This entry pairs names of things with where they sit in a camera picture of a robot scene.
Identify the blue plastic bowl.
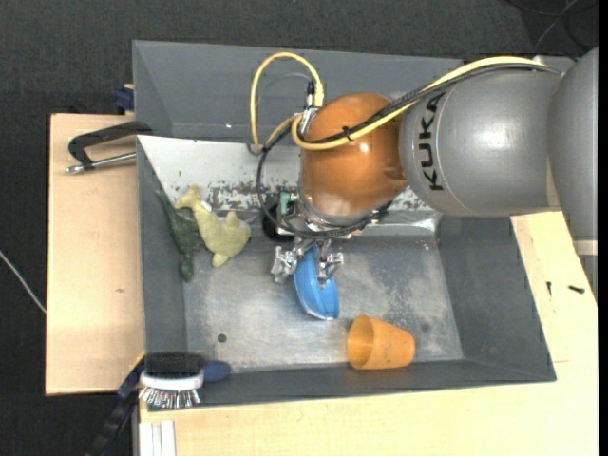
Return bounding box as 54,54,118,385
292,244,341,322

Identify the dark green toy dinosaur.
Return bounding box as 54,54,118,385
155,189,206,283

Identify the grey metal bin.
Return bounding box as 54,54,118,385
131,39,559,413

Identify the pale wood flat board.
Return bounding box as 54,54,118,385
45,112,146,396

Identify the orange plastic cup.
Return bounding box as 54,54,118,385
346,314,417,371

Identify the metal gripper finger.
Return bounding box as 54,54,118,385
270,246,300,285
315,250,345,289

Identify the pale yellow toy dolphin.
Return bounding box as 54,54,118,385
174,184,253,269

